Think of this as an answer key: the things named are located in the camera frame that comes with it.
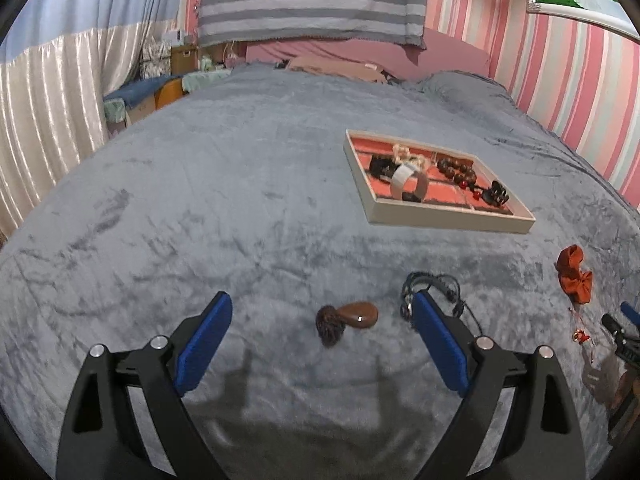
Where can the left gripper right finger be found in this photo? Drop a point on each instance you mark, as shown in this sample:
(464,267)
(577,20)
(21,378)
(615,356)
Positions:
(541,439)

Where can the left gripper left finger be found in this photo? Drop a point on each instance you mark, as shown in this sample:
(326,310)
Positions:
(100,437)

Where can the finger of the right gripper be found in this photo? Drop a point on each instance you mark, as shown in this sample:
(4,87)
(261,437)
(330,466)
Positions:
(624,343)
(630,313)

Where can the black hair claw clip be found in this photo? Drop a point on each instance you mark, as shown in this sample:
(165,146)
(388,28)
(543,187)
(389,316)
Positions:
(495,195)

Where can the cream braided scrunchie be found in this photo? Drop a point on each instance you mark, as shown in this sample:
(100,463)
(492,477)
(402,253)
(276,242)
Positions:
(402,155)

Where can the orange fabric scrunchie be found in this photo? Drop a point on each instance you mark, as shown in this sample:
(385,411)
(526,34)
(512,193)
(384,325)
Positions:
(575,282)

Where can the tray with brick pattern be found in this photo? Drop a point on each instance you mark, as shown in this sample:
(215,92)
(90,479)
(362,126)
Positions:
(454,197)

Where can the grey plush blanket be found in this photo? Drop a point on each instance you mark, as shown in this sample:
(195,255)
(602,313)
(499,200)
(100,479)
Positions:
(245,188)

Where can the blue folded cloth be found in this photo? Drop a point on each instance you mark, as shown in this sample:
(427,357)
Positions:
(133,94)

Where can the beige pillow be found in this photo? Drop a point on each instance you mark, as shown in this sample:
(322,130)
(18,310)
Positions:
(345,69)

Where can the brown cardboard box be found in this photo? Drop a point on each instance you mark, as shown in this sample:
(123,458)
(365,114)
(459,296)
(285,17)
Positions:
(183,59)

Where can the grey striped hanging cloth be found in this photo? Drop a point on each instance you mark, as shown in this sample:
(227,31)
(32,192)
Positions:
(394,21)

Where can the white pleated curtain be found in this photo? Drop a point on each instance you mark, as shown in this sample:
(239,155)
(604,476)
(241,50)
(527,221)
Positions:
(58,61)

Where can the red cord charm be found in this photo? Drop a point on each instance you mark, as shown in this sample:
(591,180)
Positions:
(581,334)

